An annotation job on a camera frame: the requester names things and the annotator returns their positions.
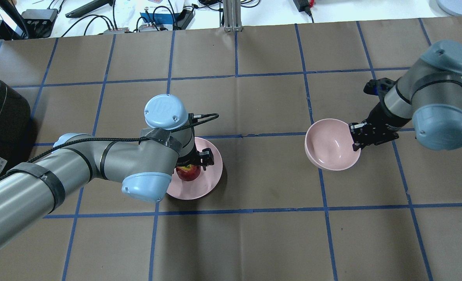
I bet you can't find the aluminium frame post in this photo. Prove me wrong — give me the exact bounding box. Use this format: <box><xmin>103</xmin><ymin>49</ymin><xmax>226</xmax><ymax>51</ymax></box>
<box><xmin>222</xmin><ymin>0</ymin><xmax>243</xmax><ymax>32</ymax></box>

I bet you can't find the red yellow apple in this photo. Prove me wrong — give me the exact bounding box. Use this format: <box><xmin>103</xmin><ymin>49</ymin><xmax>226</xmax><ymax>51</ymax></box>
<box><xmin>175</xmin><ymin>164</ymin><xmax>201</xmax><ymax>181</ymax></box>

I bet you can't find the blue plate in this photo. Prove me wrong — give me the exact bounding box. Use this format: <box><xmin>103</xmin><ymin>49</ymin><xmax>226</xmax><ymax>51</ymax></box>
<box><xmin>436</xmin><ymin>0</ymin><xmax>462</xmax><ymax>16</ymax></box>

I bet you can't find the blue white box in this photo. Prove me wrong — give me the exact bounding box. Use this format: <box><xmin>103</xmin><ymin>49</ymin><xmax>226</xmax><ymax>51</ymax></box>
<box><xmin>139</xmin><ymin>10</ymin><xmax>184</xmax><ymax>30</ymax></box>

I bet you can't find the pink plate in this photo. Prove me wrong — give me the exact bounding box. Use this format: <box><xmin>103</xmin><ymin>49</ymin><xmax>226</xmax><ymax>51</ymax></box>
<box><xmin>167</xmin><ymin>137</ymin><xmax>223</xmax><ymax>200</ymax></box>

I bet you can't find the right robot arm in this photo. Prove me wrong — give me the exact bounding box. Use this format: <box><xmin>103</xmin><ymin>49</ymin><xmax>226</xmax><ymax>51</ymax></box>
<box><xmin>348</xmin><ymin>40</ymin><xmax>462</xmax><ymax>151</ymax></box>

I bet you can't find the black rice cooker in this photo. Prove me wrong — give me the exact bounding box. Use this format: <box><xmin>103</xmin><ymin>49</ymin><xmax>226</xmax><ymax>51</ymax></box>
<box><xmin>0</xmin><ymin>73</ymin><xmax>31</xmax><ymax>198</ymax></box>

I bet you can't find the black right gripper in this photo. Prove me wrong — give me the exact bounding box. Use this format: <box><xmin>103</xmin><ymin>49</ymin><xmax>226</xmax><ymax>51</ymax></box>
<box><xmin>349</xmin><ymin>103</ymin><xmax>411</xmax><ymax>152</ymax></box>

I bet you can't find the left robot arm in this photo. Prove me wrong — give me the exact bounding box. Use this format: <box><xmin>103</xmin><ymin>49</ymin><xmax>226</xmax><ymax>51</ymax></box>
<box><xmin>0</xmin><ymin>94</ymin><xmax>219</xmax><ymax>250</ymax></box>

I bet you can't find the pink bowl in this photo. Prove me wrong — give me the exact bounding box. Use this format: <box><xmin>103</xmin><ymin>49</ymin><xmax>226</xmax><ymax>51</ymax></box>
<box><xmin>304</xmin><ymin>119</ymin><xmax>361</xmax><ymax>171</ymax></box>

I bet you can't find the black power adapter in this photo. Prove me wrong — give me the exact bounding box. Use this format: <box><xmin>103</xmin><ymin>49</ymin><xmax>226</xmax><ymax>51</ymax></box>
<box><xmin>293</xmin><ymin>0</ymin><xmax>315</xmax><ymax>15</ymax></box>

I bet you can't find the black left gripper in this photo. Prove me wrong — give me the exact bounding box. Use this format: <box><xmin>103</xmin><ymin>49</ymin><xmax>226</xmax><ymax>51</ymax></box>
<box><xmin>175</xmin><ymin>147</ymin><xmax>215</xmax><ymax>170</ymax></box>

